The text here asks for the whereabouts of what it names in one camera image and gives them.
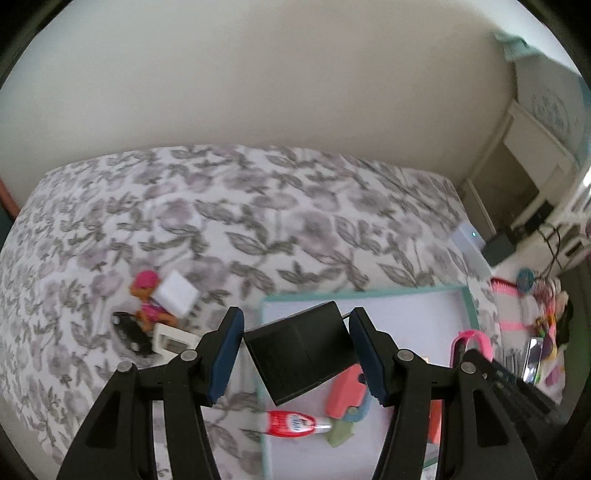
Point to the pile of colourful small toys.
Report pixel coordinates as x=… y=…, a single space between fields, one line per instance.
x=551 y=323

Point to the red and white tube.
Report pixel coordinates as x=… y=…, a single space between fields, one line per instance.
x=295 y=422

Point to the pale printed teal-edged box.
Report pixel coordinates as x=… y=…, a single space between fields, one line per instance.
x=549 y=97

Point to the smartphone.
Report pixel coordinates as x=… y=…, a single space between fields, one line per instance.
x=533 y=360

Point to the white charger adapter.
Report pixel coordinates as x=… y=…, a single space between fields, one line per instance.
x=178 y=293

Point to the pink-haired doll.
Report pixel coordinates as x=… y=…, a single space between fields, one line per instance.
x=147 y=300

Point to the blue round tin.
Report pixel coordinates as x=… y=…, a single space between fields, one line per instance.
x=526 y=279

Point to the orange toy piece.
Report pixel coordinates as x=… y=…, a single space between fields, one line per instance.
x=435 y=420

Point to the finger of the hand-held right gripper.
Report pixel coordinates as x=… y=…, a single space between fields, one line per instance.
x=475 y=355

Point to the metal nail clipper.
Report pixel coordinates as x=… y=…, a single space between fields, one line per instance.
x=510 y=360

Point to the green toy piece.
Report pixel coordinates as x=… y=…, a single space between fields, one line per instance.
x=340 y=434

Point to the black rectangular box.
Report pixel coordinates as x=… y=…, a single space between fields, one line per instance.
x=300 y=350

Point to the floral bedsheet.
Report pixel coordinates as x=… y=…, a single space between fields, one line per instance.
x=231 y=207

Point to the black toy car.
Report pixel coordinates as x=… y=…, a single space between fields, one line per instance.
x=131 y=332

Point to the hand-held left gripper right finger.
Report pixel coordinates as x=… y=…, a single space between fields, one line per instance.
x=369 y=360

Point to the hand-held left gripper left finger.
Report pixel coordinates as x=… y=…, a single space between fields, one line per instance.
x=226 y=357

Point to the dark grey power bank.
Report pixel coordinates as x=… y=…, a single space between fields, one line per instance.
x=498 y=249

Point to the white plastic frame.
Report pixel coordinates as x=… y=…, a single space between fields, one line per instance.
x=173 y=339

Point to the teal-rimmed white box lid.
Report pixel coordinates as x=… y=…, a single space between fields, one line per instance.
x=406 y=314

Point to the white power station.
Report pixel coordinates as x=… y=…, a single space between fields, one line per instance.
x=471 y=247

